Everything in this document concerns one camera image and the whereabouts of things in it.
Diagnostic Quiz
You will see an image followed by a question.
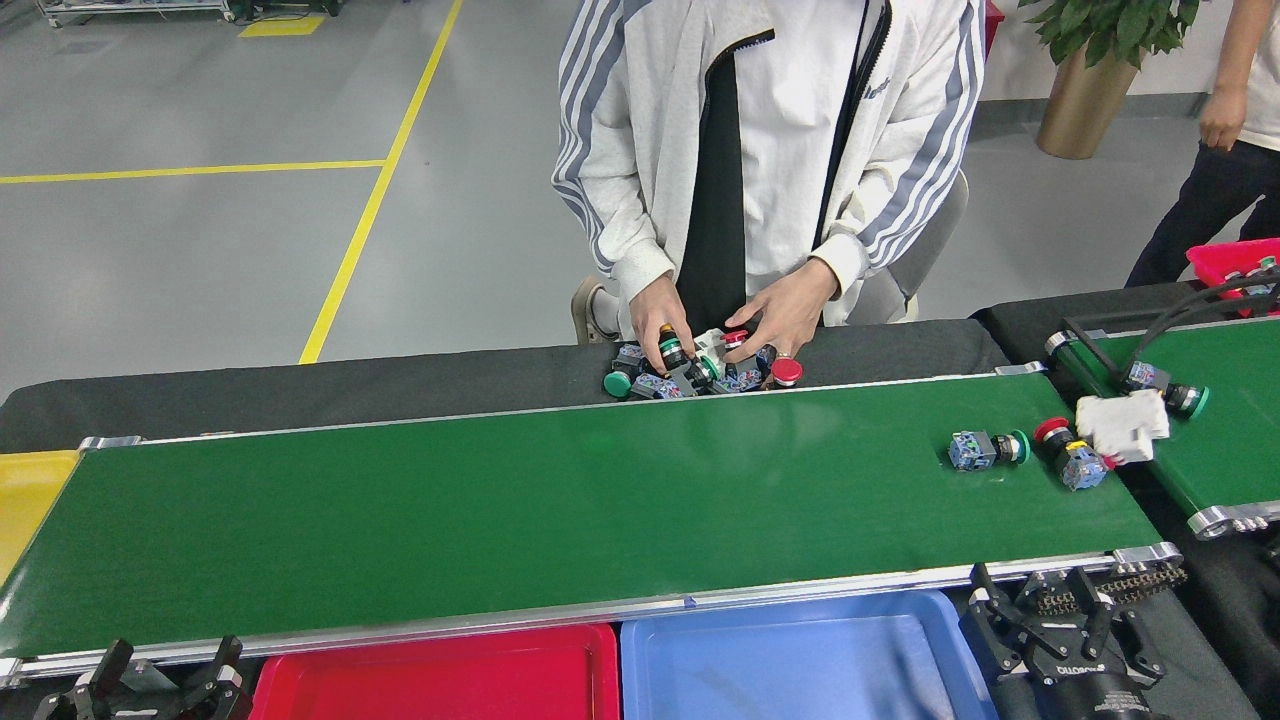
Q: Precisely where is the grey office chair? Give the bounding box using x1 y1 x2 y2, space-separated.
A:
850 170 971 326

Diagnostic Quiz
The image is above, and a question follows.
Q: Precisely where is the person's right hand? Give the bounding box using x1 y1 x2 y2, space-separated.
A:
630 272 698 376
1198 88 1249 153

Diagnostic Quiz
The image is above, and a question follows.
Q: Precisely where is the red plastic tray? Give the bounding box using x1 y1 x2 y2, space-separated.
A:
250 622 621 720

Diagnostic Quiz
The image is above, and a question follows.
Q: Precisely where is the black conveyor drive chain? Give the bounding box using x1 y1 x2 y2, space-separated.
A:
1035 565 1189 613

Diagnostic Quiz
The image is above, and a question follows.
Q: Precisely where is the yellow plastic tray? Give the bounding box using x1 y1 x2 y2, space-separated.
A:
0 450 81 586

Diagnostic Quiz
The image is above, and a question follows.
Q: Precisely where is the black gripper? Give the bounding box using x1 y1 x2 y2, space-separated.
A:
965 563 1166 720

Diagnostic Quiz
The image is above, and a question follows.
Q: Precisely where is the person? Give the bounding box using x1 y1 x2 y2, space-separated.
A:
550 0 991 346
1125 0 1280 289

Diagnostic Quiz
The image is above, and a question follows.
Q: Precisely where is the gold plant pot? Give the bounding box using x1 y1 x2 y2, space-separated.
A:
1035 45 1141 161

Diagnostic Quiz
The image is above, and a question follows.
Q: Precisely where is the short green conveyor belt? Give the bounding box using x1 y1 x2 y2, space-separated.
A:
1045 318 1280 541

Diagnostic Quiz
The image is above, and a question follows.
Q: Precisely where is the red parts bin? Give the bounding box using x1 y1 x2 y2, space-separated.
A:
1185 238 1280 319

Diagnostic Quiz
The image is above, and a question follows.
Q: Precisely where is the person's left hand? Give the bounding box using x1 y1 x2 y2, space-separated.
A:
722 257 839 363

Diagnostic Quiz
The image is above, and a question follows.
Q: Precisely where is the black guide bar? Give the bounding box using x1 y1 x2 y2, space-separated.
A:
1060 318 1131 381

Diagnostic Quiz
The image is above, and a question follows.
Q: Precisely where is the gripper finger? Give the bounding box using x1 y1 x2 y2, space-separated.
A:
40 640 134 720
180 637 251 720

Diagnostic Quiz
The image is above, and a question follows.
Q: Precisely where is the black cable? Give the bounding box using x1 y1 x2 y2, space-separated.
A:
1120 268 1280 381

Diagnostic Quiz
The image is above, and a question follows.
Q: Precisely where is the dark machine base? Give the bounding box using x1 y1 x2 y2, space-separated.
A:
245 0 346 23

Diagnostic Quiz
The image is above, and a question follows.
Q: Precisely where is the long green conveyor belt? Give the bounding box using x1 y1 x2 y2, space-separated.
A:
0 372 1186 691

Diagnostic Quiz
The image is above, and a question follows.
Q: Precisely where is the metal equipment cart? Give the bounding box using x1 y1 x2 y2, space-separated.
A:
35 0 236 28

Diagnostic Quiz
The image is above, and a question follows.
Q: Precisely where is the green leafy plant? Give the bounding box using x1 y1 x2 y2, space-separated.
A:
1018 0 1201 71

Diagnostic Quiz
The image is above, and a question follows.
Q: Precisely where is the blue plastic tray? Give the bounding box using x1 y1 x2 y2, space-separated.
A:
620 590 1001 720

